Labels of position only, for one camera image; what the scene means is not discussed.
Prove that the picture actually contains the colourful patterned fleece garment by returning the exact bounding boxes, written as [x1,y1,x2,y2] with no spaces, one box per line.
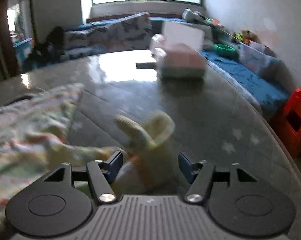
[0,83,175,228]

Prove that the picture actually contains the quilted grey table cover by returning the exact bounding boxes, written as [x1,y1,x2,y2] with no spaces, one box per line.
[0,50,301,239]

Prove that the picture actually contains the red plastic stool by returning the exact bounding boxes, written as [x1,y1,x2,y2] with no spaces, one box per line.
[271,88,301,158]

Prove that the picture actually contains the clear plastic storage bin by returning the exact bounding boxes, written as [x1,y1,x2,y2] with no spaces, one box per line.
[239,41,281,79]

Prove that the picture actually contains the green plastic basin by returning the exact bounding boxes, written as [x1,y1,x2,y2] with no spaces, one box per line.
[215,44,238,59]

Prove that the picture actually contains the black bag on floor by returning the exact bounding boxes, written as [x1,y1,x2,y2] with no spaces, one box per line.
[22,26,65,73]

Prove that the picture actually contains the pink green tissue box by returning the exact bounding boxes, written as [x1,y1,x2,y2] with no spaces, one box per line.
[154,21,207,80]

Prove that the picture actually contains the flat grey remote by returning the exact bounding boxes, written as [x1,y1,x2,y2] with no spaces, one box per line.
[136,62,157,69]

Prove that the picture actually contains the blue plastic crate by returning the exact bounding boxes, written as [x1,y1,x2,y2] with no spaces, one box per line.
[13,37,33,69]

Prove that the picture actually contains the colourful plush toys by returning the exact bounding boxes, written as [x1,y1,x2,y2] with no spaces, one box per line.
[231,30,257,44]

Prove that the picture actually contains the pink white tissue pack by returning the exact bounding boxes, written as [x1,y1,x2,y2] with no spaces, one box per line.
[149,34,167,59]

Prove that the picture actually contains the butterfly print cushion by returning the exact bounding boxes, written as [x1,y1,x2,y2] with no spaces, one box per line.
[64,12,153,52]

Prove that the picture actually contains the grey plush toy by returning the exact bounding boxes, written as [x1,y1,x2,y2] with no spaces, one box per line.
[182,9,206,23]

